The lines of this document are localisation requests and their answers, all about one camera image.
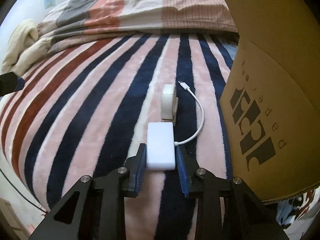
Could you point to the white power bank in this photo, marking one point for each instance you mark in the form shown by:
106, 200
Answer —
160, 147

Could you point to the pink grey striped duvet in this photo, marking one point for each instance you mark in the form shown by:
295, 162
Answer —
78, 21

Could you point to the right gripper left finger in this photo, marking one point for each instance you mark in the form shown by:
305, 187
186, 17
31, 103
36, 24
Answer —
93, 208

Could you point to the cream fleece blanket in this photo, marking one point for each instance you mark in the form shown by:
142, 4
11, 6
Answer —
25, 47

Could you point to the striped fleece blanket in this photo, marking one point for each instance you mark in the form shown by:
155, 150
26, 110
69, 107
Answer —
86, 109

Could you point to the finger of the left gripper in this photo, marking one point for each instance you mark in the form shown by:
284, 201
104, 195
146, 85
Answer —
9, 83

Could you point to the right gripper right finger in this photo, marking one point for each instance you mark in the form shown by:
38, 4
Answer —
227, 209

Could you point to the brown cardboard box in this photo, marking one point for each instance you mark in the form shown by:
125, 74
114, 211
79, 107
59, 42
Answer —
270, 103

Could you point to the white round charger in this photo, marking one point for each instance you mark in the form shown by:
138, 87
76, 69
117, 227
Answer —
169, 102

